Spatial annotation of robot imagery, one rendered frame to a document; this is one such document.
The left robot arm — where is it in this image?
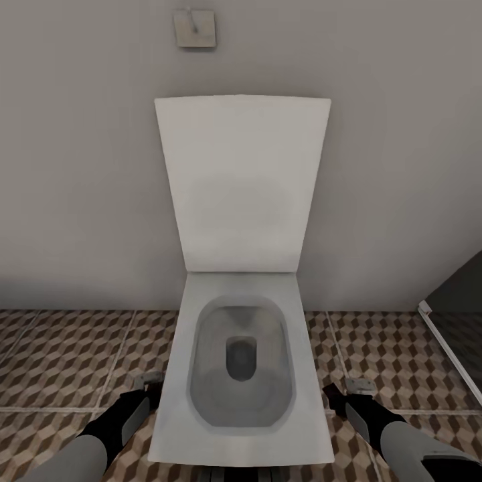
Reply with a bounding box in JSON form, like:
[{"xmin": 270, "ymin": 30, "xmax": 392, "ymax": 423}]
[{"xmin": 16, "ymin": 370, "xmax": 165, "ymax": 482}]

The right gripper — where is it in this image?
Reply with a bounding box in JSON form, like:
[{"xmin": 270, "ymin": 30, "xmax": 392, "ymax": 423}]
[{"xmin": 329, "ymin": 394, "xmax": 351, "ymax": 417}]

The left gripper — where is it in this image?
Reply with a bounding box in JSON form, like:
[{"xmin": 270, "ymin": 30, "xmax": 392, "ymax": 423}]
[{"xmin": 141, "ymin": 388, "xmax": 161, "ymax": 412}]

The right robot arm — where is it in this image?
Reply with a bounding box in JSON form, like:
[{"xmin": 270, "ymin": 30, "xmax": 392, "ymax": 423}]
[{"xmin": 329, "ymin": 378, "xmax": 482, "ymax": 482}]

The mousetrap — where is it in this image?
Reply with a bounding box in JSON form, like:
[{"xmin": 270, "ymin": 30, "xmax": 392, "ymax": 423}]
[
  {"xmin": 323, "ymin": 383, "xmax": 348, "ymax": 422},
  {"xmin": 147, "ymin": 381, "xmax": 164, "ymax": 392}
]

